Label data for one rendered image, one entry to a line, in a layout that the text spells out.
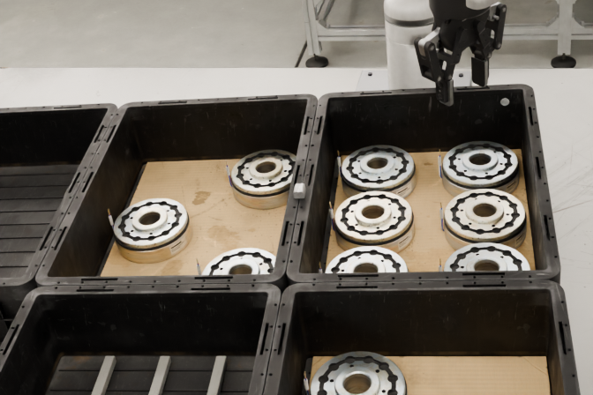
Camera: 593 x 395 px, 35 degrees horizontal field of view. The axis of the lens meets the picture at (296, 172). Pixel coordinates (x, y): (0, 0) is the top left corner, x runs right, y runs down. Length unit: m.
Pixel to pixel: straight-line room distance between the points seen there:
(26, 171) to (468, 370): 0.78
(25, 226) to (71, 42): 2.46
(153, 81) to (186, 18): 1.87
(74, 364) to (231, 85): 0.86
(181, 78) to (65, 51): 1.86
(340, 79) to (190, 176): 0.53
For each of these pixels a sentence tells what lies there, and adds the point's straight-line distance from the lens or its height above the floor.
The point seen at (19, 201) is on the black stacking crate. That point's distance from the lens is 1.49.
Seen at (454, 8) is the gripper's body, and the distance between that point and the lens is 1.14.
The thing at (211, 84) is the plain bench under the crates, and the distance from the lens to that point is 1.92.
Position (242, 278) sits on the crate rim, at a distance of 1.08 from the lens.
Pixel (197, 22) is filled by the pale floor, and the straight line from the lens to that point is 3.79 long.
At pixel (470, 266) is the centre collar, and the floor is 0.87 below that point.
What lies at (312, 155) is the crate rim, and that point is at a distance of 1.25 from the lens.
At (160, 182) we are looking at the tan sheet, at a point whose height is 0.83.
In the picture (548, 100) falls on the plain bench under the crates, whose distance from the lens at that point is 1.76.
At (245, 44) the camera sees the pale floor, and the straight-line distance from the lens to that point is 3.56.
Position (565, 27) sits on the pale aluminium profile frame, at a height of 0.14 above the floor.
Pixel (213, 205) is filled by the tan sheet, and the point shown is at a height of 0.83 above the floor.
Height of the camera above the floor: 1.64
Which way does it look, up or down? 35 degrees down
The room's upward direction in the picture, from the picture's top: 9 degrees counter-clockwise
